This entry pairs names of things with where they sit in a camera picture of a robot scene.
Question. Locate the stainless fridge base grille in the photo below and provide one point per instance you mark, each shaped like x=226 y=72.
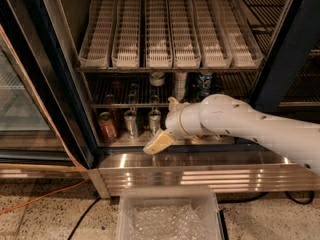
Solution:
x=224 y=172

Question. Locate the glass fridge door left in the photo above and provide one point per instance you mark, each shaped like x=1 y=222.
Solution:
x=29 y=139

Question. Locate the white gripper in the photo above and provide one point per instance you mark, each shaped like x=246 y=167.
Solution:
x=173 y=122

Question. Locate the red can bottom shelf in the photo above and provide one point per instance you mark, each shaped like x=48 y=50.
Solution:
x=107 y=125

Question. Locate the silver can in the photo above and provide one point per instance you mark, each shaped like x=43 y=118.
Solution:
x=154 y=121
x=130 y=118

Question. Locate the white can middle shelf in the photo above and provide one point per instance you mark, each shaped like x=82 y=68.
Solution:
x=157 y=79

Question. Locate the middle wire shelf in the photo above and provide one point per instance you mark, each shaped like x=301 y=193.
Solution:
x=135 y=90

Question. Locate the white tall can middle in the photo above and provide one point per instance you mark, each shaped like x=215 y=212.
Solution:
x=180 y=83

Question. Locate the clear plastic bin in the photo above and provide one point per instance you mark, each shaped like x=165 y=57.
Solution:
x=169 y=213

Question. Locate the blue can middle shelf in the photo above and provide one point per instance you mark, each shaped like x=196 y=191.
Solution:
x=203 y=83

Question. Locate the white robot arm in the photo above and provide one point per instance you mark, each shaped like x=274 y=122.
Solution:
x=220 y=114

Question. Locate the dark fridge door frame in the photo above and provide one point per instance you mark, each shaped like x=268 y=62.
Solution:
x=296 y=37

